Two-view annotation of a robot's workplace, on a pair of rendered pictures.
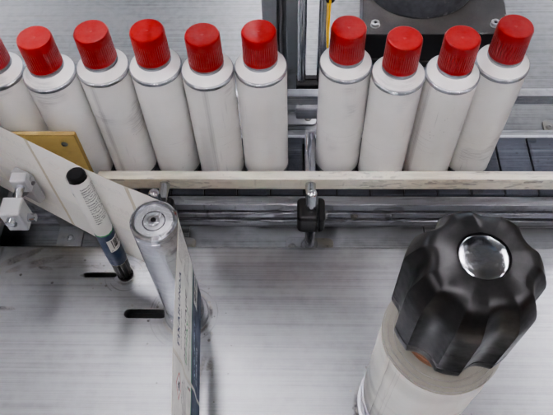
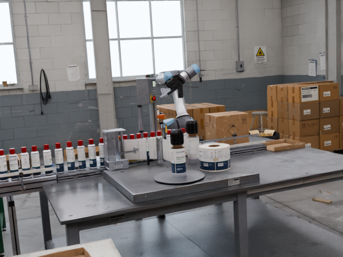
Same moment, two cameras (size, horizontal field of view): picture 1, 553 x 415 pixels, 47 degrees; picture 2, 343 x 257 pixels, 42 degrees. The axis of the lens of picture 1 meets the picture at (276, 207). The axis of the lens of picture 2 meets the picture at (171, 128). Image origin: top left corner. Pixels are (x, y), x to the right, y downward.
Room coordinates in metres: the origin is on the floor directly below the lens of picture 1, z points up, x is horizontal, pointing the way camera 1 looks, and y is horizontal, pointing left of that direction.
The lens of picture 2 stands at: (-2.50, 1.30, 1.56)
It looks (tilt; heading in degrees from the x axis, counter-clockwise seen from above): 8 degrees down; 335
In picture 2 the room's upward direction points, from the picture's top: 3 degrees counter-clockwise
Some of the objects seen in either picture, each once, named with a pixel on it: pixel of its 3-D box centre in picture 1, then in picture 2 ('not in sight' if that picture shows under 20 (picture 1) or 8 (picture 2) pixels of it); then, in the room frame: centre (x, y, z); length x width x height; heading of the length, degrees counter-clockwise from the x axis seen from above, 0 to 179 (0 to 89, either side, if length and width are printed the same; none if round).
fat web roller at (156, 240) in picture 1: (172, 272); (159, 151); (0.26, 0.10, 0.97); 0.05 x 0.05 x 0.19
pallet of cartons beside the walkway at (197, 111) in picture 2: not in sight; (188, 132); (3.86, -2.00, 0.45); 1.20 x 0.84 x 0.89; 175
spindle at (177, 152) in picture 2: not in sight; (177, 152); (-0.15, 0.15, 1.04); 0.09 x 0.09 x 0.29
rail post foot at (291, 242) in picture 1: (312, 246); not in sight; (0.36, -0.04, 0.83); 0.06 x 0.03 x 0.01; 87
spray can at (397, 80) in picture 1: (390, 112); not in sight; (0.43, -0.12, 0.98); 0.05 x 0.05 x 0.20
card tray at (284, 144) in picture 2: not in sight; (279, 145); (0.39, -1.05, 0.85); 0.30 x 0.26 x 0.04; 87
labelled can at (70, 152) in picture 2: not in sight; (70, 156); (0.48, 0.66, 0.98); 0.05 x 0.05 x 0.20
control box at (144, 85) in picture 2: not in sight; (146, 91); (0.53, 0.05, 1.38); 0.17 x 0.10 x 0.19; 142
